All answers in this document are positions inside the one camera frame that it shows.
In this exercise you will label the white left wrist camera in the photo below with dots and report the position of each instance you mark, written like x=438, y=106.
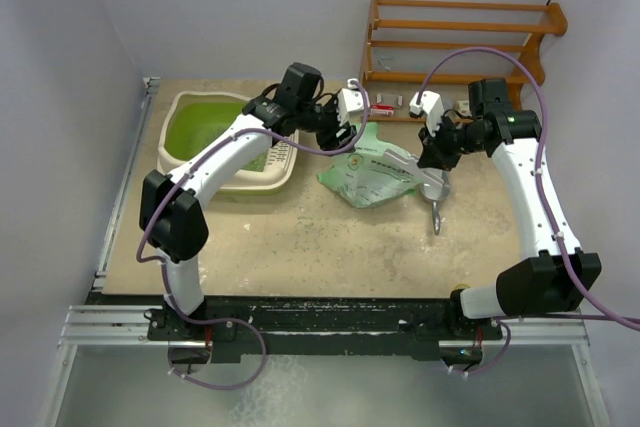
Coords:
x=352, y=99

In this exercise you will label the red white small box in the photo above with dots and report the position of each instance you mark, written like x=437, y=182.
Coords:
x=382, y=110

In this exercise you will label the silver metal scoop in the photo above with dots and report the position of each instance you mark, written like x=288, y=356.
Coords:
x=436, y=191

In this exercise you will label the green white carton box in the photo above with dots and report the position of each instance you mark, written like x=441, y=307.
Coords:
x=462, y=109

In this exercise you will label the green cat litter bag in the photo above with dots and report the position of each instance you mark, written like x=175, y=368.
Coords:
x=364, y=178

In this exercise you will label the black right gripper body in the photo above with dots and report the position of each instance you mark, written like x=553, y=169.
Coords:
x=451, y=141

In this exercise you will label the green litter pellets pile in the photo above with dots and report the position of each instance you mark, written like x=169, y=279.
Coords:
x=207, y=134

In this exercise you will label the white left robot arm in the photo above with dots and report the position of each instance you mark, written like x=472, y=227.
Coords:
x=172, y=205

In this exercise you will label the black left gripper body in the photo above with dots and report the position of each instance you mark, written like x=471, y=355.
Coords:
x=324, y=122

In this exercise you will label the beige green litter box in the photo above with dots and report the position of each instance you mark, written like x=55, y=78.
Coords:
x=196, y=119

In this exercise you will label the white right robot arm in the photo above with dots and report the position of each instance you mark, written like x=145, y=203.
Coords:
x=552, y=259

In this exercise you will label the black white bag sealing strip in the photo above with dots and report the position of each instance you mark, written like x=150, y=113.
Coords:
x=410, y=167

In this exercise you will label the wooden shelf rack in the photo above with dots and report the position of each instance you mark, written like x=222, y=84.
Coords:
x=403, y=38

